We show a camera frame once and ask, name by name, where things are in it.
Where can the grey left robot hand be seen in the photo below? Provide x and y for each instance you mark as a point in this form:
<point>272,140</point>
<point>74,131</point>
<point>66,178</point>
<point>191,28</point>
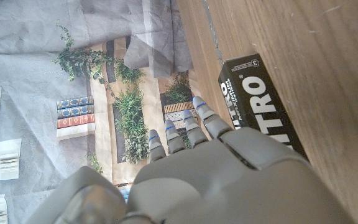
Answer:
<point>228,180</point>

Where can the black golf ball box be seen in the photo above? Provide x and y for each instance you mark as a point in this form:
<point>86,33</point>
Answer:
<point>259,102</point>

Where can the printed fabric backdrop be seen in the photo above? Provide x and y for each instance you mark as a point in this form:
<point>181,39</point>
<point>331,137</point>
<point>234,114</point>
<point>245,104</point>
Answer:
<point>89,93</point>

